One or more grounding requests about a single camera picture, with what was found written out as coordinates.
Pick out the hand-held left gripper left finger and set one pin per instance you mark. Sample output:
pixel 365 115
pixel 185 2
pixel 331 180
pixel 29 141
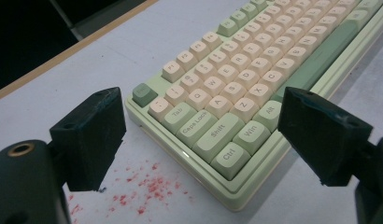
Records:
pixel 88 137

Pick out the green and cream keyboard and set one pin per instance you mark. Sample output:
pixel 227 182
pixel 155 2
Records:
pixel 242 93

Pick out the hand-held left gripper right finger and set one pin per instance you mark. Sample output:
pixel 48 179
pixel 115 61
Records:
pixel 323 137

